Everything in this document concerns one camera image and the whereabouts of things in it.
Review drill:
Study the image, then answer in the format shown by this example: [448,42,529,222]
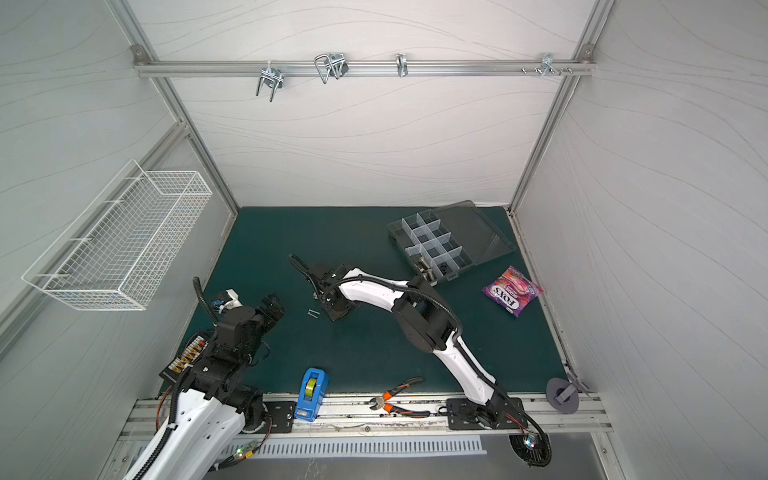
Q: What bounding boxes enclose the grey tape spool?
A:
[545,378,580,414]

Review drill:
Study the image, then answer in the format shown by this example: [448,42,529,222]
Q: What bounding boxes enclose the metal U-bolt clamp middle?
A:
[314,52,349,84]

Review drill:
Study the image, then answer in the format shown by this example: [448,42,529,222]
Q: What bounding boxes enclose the metal U-bolt clamp left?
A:
[255,61,284,102]

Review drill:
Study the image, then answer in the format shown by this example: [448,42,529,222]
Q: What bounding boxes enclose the metal u-bolt clamp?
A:
[255,61,284,102]
[314,52,349,84]

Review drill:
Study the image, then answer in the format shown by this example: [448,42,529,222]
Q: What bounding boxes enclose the metal hook clamp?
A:
[395,53,408,78]

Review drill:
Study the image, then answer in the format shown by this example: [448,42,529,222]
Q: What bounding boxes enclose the aluminium crossbar rail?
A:
[134,57,597,79]

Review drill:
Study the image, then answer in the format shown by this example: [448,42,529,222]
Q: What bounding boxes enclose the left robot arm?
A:
[125,294,285,479]

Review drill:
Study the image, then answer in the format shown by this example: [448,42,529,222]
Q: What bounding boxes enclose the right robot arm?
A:
[297,264,529,430]

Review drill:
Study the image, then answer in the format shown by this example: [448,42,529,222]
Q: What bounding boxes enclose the clear compartment organizer box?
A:
[387,200,517,286]

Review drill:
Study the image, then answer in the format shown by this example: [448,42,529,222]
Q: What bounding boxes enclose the metal bracket right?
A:
[520,53,573,78]

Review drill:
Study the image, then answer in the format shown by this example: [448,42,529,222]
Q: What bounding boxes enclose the blue tape dispenser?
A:
[294,368,329,422]

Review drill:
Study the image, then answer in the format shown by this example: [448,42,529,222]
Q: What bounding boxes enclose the orange handled pliers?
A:
[369,376,432,419]

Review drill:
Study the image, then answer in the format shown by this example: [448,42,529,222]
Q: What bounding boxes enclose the screwdriver bit set case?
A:
[159,330,213,384]

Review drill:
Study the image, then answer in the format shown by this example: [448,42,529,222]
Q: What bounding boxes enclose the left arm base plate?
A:
[255,401,296,434]

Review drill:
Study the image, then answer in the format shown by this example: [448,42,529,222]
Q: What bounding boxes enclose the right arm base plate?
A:
[438,397,529,431]

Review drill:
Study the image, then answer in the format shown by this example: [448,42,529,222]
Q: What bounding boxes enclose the pink Fox's candy bag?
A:
[482,266,543,317]

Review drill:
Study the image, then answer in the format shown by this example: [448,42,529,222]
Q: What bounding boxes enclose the white wire basket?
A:
[21,160,212,312]

